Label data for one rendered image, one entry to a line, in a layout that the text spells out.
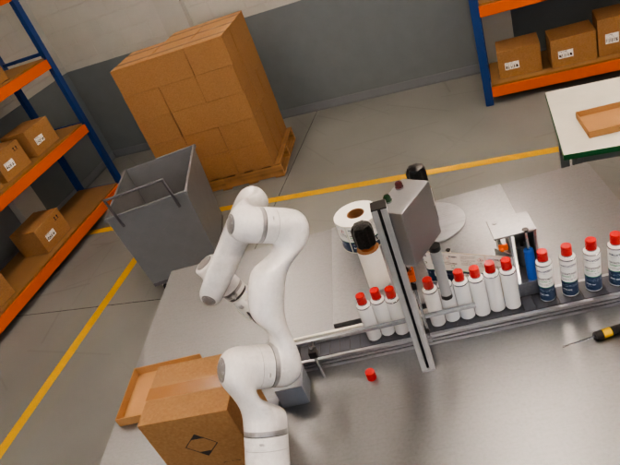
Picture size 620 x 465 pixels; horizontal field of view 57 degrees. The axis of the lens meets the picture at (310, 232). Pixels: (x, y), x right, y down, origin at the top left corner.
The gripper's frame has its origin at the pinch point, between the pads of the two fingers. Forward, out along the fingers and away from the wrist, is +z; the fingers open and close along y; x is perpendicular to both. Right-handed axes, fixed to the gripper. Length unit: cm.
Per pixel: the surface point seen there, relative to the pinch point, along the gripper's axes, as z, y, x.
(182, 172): 2, 260, 124
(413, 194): -17, -10, -71
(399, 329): 30.4, -3.0, -36.1
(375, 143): 113, 341, 1
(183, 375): -12.9, -23.3, 21.9
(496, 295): 38, -2, -70
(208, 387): -9.4, -30.9, 12.2
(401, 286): 5, -16, -52
